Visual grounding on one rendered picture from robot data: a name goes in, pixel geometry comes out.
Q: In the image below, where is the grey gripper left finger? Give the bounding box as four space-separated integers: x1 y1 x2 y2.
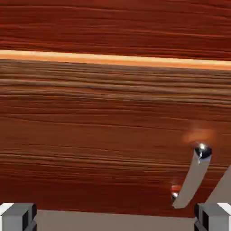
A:
0 202 38 231

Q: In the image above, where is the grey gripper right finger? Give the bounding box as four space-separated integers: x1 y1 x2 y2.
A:
194 202 231 231

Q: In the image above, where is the reddish wood cabinet door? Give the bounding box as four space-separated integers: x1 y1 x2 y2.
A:
0 59 231 218
0 0 231 61

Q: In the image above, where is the curved silver metal handle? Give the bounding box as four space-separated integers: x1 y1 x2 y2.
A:
170 142 213 210

